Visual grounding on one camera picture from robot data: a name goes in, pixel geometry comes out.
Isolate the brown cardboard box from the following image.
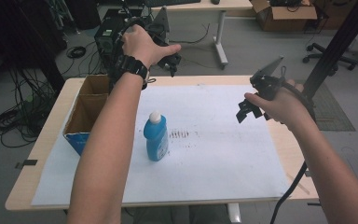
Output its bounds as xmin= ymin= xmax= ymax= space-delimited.
xmin=249 ymin=0 xmax=319 ymax=33

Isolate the person's right hand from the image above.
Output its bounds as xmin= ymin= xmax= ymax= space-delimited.
xmin=243 ymin=78 xmax=312 ymax=126

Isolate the black tape strip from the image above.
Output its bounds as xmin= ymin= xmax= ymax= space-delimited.
xmin=14 ymin=159 xmax=39 ymax=171

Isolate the person's left hand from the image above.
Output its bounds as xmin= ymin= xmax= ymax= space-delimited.
xmin=121 ymin=23 xmax=182 ymax=69

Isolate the black keyboard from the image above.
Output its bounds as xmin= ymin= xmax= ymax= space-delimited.
xmin=144 ymin=0 xmax=202 ymax=8

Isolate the dark curtain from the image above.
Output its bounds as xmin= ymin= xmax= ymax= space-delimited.
xmin=0 ymin=0 xmax=68 ymax=94

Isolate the grey floor mat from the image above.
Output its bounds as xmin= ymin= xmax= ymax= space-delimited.
xmin=310 ymin=81 xmax=357 ymax=133

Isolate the white-legged desk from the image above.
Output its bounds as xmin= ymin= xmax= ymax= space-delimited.
xmin=149 ymin=0 xmax=255 ymax=71

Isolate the coiled black cable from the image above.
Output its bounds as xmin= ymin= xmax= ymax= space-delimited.
xmin=65 ymin=45 xmax=88 ymax=60

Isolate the black computer tower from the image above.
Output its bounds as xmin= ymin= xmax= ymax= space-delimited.
xmin=93 ymin=7 xmax=145 ymax=77

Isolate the black office chair base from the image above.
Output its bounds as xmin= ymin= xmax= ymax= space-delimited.
xmin=302 ymin=42 xmax=358 ymax=72

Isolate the bundle of black floor cables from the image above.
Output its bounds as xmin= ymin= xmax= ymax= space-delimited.
xmin=0 ymin=66 xmax=59 ymax=149

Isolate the white paper sheet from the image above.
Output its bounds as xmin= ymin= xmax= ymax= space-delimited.
xmin=31 ymin=83 xmax=292 ymax=207

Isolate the light wooden table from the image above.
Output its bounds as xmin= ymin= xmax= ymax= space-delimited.
xmin=5 ymin=74 xmax=321 ymax=213

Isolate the blue bottle with white cap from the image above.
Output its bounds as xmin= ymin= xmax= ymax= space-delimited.
xmin=143 ymin=110 xmax=170 ymax=162

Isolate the black metal stand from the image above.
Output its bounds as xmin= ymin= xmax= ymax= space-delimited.
xmin=302 ymin=0 xmax=358 ymax=100

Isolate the black wristwatch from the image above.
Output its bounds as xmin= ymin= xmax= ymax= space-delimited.
xmin=115 ymin=54 xmax=150 ymax=91

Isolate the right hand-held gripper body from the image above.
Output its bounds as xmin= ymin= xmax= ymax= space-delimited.
xmin=250 ymin=55 xmax=291 ymax=102

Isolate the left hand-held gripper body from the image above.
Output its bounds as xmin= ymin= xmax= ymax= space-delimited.
xmin=114 ymin=6 xmax=172 ymax=63

